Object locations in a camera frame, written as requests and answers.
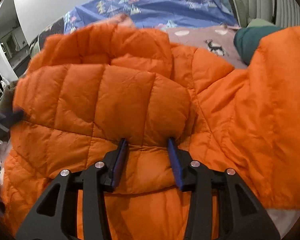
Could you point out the green pillow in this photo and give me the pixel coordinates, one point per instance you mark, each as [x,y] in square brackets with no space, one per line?
[258,22]

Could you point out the orange puffer jacket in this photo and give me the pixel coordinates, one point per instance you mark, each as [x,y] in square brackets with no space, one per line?
[87,90]

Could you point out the green headboard cushion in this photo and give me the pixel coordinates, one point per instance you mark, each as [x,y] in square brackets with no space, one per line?
[242,14]

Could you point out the olive brown fleece garment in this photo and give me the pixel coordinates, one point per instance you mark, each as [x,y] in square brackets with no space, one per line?
[6,102]

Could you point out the mauve deer print bedsheet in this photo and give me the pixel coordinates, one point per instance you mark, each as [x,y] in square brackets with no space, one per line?
[218,39]

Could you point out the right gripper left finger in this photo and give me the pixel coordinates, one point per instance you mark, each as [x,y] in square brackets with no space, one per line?
[76,194]

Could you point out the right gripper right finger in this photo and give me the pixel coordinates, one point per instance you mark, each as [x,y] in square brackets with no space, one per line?
[221,198]

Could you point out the grey pleated curtain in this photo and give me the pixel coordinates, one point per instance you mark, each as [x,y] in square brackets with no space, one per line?
[283,13]

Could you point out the dark floral pillow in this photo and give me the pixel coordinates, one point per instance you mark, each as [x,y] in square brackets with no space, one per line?
[37,43]

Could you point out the blue tree print sheet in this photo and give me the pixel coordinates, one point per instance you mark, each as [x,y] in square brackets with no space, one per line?
[162,14]

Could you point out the folded dark green garment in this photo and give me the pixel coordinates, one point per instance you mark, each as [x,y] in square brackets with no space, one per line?
[246,40]

